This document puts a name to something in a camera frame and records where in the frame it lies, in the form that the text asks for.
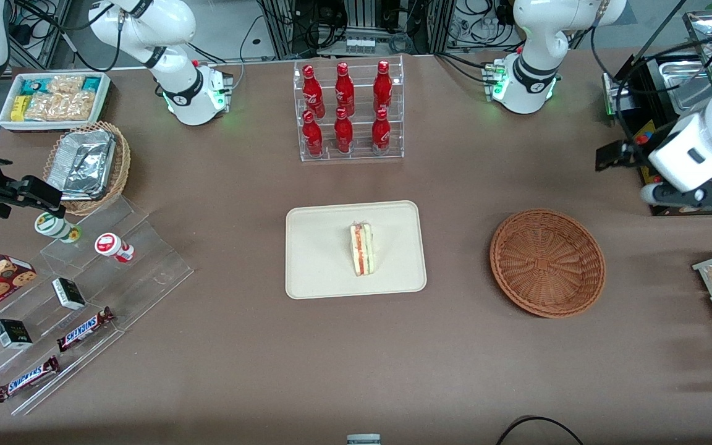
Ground triangle sandwich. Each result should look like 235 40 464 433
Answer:
349 222 377 278

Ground tan wicker basket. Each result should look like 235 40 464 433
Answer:
43 121 132 216

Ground round brown wicker basket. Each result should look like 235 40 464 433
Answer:
489 209 607 319

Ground cream plastic serving tray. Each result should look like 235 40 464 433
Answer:
285 200 428 300

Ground green label yogurt bottle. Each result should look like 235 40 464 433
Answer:
34 211 82 244

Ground stacked aluminium foil containers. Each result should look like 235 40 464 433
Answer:
46 129 116 200

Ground white rectangular snack bin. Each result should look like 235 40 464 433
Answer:
0 71 112 133

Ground steel food pan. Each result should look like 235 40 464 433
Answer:
658 58 712 113
682 11 712 48

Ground large clear nut bag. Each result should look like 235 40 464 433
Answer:
25 91 98 122

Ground red label yogurt bottle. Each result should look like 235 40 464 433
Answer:
94 232 136 264

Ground small black carton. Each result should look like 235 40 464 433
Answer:
51 277 87 311
0 318 34 350

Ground small clear nut bag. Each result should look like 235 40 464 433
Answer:
46 75 85 95

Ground clear acrylic stepped stand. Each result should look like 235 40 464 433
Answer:
0 196 195 417

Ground Snickers chocolate bar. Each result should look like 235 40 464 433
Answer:
56 307 116 354
0 355 61 404

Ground red cola bottle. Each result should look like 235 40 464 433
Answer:
334 62 355 116
334 108 355 155
371 108 392 156
302 64 326 118
302 110 324 158
373 60 394 113

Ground clear acrylic bottle rack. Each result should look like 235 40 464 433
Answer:
293 55 405 163

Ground black loop cable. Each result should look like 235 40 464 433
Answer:
494 415 585 445

